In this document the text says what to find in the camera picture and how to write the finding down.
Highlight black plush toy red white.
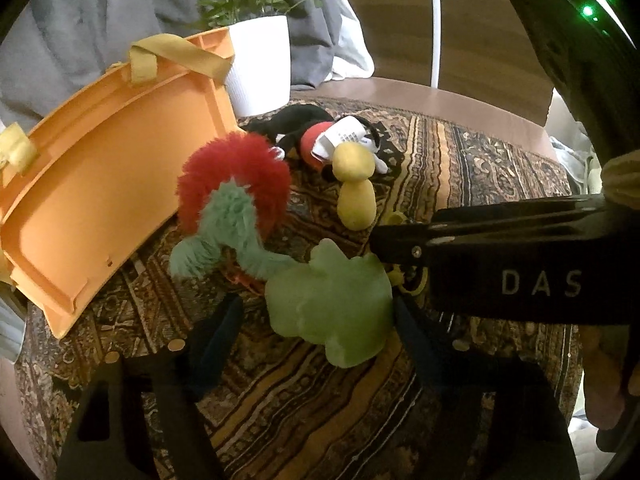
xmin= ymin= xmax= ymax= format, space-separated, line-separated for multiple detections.
xmin=247 ymin=105 xmax=392 ymax=177

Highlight white sheer curtain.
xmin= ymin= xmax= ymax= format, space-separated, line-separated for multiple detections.
xmin=327 ymin=0 xmax=376 ymax=83

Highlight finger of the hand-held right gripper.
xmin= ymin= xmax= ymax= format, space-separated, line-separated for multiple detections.
xmin=369 ymin=196 xmax=608 ymax=268

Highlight white curved pole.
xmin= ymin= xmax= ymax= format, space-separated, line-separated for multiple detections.
xmin=425 ymin=0 xmax=443 ymax=90

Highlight patterned brown rug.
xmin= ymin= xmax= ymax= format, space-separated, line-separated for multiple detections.
xmin=15 ymin=97 xmax=586 ymax=480

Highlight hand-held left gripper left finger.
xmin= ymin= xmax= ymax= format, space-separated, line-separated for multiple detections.
xmin=55 ymin=292 xmax=246 ymax=480

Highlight person's right hand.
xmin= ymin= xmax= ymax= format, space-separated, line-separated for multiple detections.
xmin=579 ymin=327 xmax=628 ymax=433

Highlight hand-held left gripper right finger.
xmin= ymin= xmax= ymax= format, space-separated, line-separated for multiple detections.
xmin=392 ymin=295 xmax=581 ymax=480

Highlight light green squishy toy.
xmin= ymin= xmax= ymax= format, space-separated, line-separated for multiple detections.
xmin=264 ymin=239 xmax=397 ymax=368

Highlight grey curtain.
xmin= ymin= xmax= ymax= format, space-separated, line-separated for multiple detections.
xmin=0 ymin=0 xmax=346 ymax=118

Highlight potted plant white pot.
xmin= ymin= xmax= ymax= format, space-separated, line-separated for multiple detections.
xmin=192 ymin=0 xmax=323 ymax=117

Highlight red fluffy toy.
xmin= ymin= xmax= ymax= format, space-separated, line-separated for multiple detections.
xmin=177 ymin=132 xmax=293 ymax=237

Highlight yellow mushroom toy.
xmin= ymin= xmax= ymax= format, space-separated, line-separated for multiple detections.
xmin=331 ymin=142 xmax=378 ymax=231

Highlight orange plastic crate yellow handles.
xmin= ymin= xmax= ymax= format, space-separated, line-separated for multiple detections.
xmin=0 ymin=30 xmax=237 ymax=341

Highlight teal fluffy toy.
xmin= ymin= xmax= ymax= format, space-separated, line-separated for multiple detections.
xmin=169 ymin=182 xmax=298 ymax=282

